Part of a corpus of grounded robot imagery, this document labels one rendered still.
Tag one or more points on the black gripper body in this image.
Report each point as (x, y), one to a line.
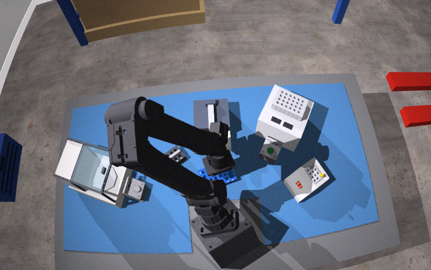
(216, 169)

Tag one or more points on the blue tube rack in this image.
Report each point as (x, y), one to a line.
(228, 176)

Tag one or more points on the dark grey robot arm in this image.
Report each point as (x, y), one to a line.
(142, 118)

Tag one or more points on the blue bench mat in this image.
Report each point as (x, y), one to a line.
(160, 224)

